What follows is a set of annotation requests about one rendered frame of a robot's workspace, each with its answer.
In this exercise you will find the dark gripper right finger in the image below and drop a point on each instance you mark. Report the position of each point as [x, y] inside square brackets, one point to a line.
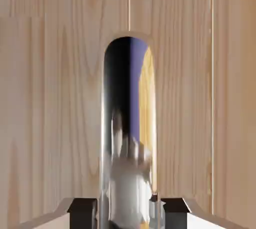
[176, 213]

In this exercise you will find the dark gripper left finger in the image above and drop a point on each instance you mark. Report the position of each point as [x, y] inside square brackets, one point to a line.
[82, 213]

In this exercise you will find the light wood drawer front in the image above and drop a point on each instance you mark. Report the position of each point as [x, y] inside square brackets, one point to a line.
[50, 93]

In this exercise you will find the light wood cabinet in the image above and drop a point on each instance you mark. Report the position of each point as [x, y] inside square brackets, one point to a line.
[234, 93]

